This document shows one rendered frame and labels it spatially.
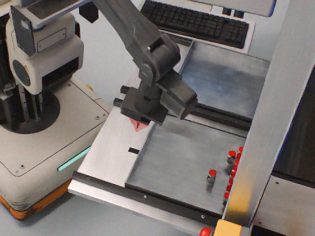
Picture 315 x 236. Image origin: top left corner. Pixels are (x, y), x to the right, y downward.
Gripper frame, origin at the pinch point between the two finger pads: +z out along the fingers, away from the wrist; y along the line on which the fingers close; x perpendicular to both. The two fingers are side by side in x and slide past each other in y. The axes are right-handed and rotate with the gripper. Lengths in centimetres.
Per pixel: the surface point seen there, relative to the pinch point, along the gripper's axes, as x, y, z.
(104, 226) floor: 28, -2, 109
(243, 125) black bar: 25.8, 26.0, 12.2
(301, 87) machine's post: -13, 23, -43
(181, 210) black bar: -7.8, 18.0, 13.6
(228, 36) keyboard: 71, 13, 22
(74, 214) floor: 28, -16, 112
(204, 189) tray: 1.5, 21.8, 14.7
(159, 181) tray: -0.4, 10.2, 16.9
